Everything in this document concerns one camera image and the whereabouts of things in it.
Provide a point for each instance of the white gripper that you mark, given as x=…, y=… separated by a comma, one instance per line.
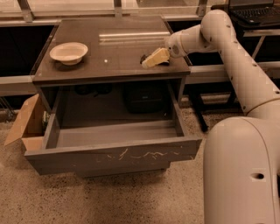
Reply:
x=173, y=46

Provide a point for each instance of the grey open top drawer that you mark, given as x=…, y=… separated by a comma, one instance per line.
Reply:
x=98, y=136

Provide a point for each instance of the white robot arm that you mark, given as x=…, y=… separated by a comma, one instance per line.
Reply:
x=241, y=160

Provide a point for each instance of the white paper bowl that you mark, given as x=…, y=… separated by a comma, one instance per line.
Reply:
x=70, y=53

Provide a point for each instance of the black laptop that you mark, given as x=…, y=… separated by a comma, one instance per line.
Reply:
x=260, y=12

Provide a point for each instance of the grey cabinet with glass top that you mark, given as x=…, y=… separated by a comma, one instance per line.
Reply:
x=115, y=47

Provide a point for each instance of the brown cardboard box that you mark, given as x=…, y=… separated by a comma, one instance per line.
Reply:
x=28, y=125

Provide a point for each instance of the black laptop stand table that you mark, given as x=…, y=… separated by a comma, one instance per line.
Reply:
x=208, y=87

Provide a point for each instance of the dark rxbar chocolate bar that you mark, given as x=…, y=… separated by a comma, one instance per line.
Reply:
x=165, y=63

